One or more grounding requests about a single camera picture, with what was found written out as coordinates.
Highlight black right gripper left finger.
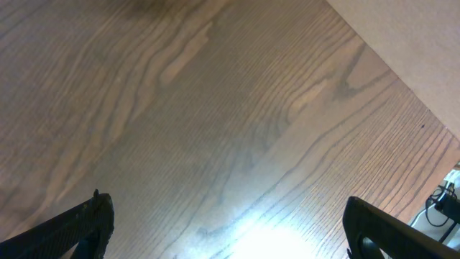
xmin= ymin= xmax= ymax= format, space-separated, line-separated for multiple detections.
xmin=1 ymin=190 xmax=114 ymax=259

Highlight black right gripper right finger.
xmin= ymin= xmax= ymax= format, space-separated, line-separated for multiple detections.
xmin=342 ymin=196 xmax=459 ymax=259

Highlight black cables under table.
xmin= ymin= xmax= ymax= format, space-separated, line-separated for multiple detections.
xmin=425 ymin=181 xmax=460 ymax=244

